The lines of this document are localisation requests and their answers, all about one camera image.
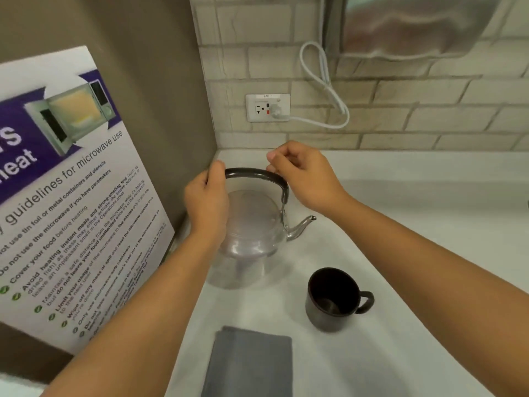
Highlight person's left hand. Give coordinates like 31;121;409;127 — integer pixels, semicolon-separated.
183;159;230;244

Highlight grey folded cloth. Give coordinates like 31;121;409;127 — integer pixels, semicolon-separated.
201;326;293;397

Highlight person's left forearm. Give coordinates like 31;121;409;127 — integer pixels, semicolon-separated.
41;233;222;397

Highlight person's right forearm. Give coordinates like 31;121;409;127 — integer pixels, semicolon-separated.
324;192;529;397

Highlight black mug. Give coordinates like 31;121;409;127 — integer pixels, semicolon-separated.
305;267;375;332

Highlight silver kettle with black handle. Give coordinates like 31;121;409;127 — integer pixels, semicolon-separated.
205;168;317;290

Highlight person's right hand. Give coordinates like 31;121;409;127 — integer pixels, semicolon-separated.
266;140;352;217

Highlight white power cable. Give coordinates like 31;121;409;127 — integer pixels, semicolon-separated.
271;41;350;130

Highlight white wall socket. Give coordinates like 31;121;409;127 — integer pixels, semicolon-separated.
245;93;292;123

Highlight stainless steel wall dispenser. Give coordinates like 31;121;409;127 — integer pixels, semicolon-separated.
322;0;515;61

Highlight microwave guidelines poster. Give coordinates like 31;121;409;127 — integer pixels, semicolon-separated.
0;45;176;355

